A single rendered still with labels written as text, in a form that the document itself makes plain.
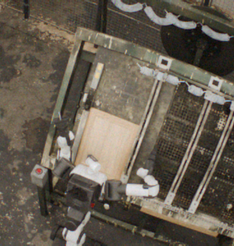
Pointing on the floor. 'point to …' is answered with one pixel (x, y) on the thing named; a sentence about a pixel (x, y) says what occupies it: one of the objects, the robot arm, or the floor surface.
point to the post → (42, 200)
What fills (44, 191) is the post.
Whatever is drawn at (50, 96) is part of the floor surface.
